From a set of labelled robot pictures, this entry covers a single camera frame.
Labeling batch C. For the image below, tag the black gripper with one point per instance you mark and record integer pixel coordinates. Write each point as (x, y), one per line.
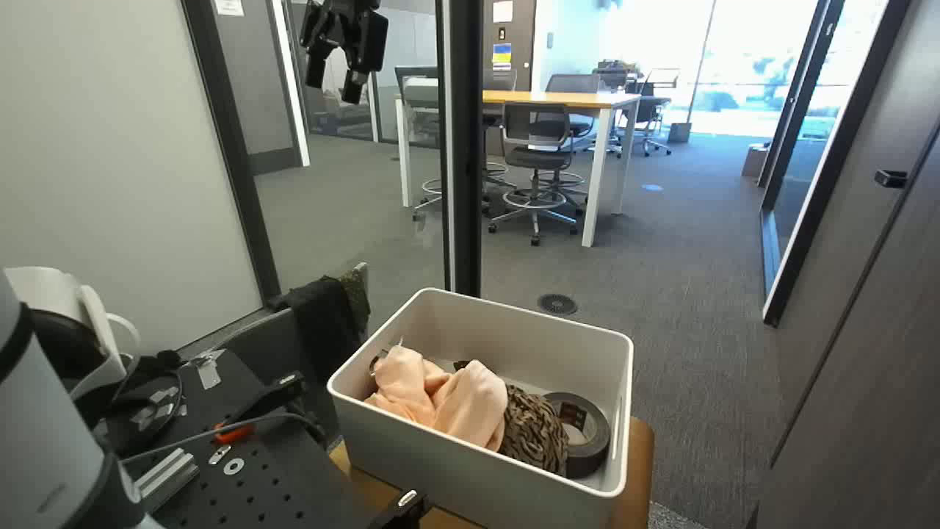
(345, 13)

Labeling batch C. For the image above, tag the yellow and blue poster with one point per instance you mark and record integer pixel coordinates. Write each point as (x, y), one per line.
(499, 53)

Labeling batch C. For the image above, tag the wooden top office desk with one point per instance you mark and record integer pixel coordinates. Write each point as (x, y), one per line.
(558, 98)

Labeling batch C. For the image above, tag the olive green dotted sock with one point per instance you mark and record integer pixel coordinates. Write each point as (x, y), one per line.
(357, 294)

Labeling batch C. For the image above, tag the orange and black screwdriver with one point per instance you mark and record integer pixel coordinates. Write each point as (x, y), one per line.
(264, 399)

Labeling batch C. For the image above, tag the round floor outlet cover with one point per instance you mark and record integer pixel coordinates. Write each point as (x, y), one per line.
(558, 304)

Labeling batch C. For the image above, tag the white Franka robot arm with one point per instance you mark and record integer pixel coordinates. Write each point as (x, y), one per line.
(39, 440)

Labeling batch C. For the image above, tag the white rounded device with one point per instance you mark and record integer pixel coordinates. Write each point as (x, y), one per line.
(69, 294)

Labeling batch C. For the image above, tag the dark grey cloth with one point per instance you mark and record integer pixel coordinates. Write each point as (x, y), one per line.
(319, 317)

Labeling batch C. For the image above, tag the black glass partition frame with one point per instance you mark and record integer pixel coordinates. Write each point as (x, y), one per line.
(230, 157)

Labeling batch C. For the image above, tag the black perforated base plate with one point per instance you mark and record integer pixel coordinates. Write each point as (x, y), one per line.
(273, 486)

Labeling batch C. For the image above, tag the black mesh office chair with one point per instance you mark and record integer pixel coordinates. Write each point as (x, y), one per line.
(534, 148)

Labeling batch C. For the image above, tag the cardboard box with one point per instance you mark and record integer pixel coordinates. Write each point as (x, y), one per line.
(755, 158)

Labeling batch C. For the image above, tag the peach cloth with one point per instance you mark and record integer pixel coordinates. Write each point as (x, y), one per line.
(458, 399)

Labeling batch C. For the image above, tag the white plastic storage box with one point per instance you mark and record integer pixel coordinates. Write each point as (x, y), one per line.
(471, 480)

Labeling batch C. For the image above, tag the silver aluminium bar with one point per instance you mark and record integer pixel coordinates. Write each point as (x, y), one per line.
(161, 473)

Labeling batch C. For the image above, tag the brown patterned cloth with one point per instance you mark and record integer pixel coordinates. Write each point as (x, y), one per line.
(534, 429)

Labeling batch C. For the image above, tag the black door frame post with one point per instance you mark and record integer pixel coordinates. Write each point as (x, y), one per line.
(458, 148)

